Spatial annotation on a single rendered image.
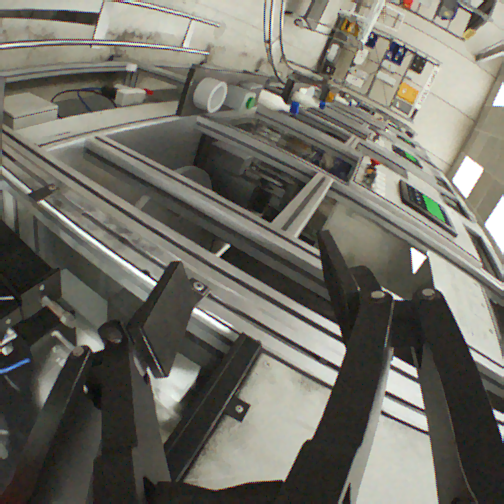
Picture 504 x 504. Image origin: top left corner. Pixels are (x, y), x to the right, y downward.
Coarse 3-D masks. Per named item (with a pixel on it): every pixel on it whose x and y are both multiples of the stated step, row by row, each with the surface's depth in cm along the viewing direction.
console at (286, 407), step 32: (256, 384) 26; (288, 384) 27; (320, 384) 28; (224, 416) 23; (256, 416) 24; (288, 416) 24; (320, 416) 25; (384, 416) 27; (224, 448) 20; (256, 448) 21; (288, 448) 22; (384, 448) 24; (416, 448) 25; (192, 480) 18; (224, 480) 18; (256, 480) 19; (384, 480) 21; (416, 480) 21
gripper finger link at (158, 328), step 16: (176, 272) 18; (160, 288) 16; (176, 288) 17; (144, 304) 14; (160, 304) 15; (176, 304) 17; (192, 304) 19; (144, 320) 13; (160, 320) 14; (176, 320) 16; (144, 336) 13; (160, 336) 14; (176, 336) 16; (144, 352) 13; (160, 352) 14; (176, 352) 15; (160, 368) 13
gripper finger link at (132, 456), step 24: (120, 336) 13; (120, 360) 11; (120, 384) 10; (144, 384) 12; (120, 408) 9; (144, 408) 10; (120, 432) 8; (144, 432) 8; (96, 456) 6; (120, 456) 6; (144, 456) 7; (96, 480) 6; (120, 480) 6; (144, 480) 6; (168, 480) 8
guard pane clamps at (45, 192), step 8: (32, 192) 36; (40, 192) 36; (48, 192) 37; (56, 192) 38; (40, 200) 35; (192, 280) 34; (192, 288) 34; (200, 288) 34; (208, 288) 34; (200, 296) 33
